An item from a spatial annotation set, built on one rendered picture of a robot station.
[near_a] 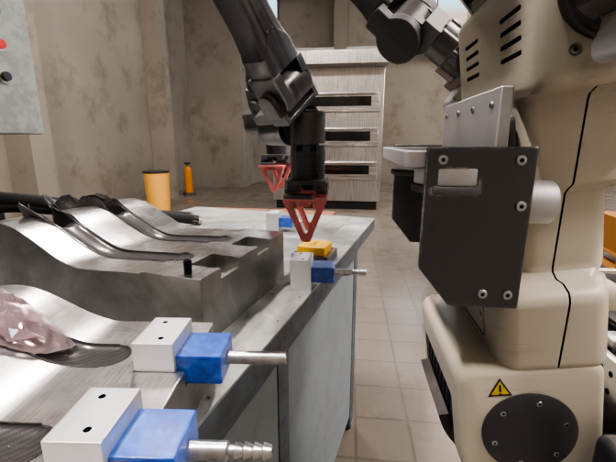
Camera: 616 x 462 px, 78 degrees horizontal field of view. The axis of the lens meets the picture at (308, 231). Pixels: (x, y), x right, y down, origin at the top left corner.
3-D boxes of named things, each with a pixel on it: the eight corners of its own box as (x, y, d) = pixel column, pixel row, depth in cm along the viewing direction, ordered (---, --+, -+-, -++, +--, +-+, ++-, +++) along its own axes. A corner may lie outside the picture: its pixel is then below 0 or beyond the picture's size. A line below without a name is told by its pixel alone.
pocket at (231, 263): (240, 280, 55) (239, 257, 54) (220, 294, 50) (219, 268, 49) (213, 278, 56) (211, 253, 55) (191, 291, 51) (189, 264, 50)
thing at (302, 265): (365, 281, 69) (366, 253, 68) (367, 292, 64) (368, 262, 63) (293, 280, 70) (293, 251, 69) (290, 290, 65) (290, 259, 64)
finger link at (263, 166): (258, 192, 101) (258, 157, 99) (267, 189, 108) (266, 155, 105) (283, 193, 100) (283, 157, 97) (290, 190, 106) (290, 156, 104)
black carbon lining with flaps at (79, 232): (238, 247, 66) (236, 193, 64) (179, 279, 51) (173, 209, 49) (86, 232, 77) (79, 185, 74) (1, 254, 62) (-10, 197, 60)
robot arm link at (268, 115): (268, 96, 53) (302, 60, 56) (223, 102, 61) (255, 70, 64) (307, 161, 60) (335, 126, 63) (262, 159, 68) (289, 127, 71)
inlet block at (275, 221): (314, 229, 110) (314, 211, 108) (312, 234, 105) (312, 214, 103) (270, 227, 112) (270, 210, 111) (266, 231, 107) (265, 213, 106)
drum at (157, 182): (153, 208, 607) (149, 170, 593) (177, 208, 604) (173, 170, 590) (141, 213, 569) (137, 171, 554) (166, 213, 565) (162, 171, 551)
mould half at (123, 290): (284, 278, 71) (283, 206, 68) (204, 347, 47) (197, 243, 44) (82, 253, 87) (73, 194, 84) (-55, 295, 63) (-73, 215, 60)
